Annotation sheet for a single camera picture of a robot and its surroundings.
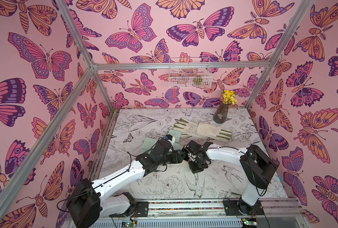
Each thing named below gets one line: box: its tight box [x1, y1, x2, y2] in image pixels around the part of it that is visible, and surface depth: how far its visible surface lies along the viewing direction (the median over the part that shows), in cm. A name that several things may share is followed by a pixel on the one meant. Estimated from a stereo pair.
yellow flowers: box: [220, 89, 238, 106], surface depth 96 cm
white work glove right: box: [195, 122, 233, 141], surface depth 107 cm
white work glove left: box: [173, 117, 216, 140], surface depth 108 cm
